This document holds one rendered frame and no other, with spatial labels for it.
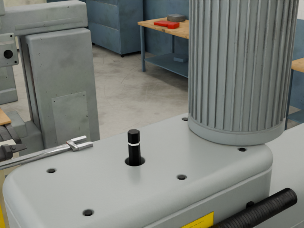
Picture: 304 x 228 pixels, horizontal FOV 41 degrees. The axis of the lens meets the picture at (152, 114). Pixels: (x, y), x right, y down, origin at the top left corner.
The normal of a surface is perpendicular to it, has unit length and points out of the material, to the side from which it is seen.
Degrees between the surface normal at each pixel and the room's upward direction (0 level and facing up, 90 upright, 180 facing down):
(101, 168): 0
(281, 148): 0
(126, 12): 90
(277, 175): 0
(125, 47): 90
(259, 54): 90
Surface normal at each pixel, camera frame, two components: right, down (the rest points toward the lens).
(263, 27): 0.15, 0.40
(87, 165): -0.03, -0.91
